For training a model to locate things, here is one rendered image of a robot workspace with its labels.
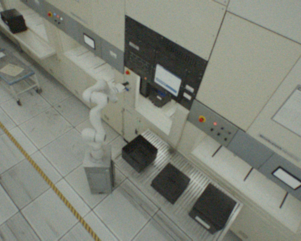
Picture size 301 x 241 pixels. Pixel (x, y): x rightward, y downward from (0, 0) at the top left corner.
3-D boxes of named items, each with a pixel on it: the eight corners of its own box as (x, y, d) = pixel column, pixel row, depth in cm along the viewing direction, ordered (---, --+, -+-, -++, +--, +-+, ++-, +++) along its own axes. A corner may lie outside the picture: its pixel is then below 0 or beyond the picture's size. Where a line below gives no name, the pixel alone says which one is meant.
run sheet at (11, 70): (-2, 71, 348) (-3, 70, 347) (9, 63, 363) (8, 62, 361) (14, 77, 343) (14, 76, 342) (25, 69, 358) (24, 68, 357)
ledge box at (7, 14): (3, 27, 365) (-4, 11, 345) (20, 22, 379) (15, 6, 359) (12, 35, 353) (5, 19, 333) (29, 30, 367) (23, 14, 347)
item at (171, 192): (149, 185, 224) (151, 179, 214) (167, 165, 240) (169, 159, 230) (173, 205, 214) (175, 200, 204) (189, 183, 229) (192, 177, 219)
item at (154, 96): (147, 100, 279) (149, 81, 255) (158, 93, 290) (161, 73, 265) (162, 111, 270) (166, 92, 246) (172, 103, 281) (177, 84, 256)
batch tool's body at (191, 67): (120, 141, 343) (120, 16, 193) (160, 110, 393) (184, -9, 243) (163, 179, 311) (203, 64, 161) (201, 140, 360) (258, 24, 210)
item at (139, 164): (139, 142, 255) (140, 133, 242) (156, 157, 245) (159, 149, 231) (121, 156, 241) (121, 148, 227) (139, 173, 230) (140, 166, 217)
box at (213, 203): (186, 215, 209) (193, 206, 190) (201, 192, 225) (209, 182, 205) (213, 236, 200) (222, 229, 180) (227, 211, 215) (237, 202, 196)
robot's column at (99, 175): (90, 194, 288) (82, 166, 229) (93, 174, 305) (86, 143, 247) (112, 194, 291) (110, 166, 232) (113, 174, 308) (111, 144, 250)
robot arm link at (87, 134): (100, 151, 221) (98, 138, 203) (82, 148, 222) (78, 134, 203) (103, 141, 229) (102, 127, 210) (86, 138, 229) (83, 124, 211)
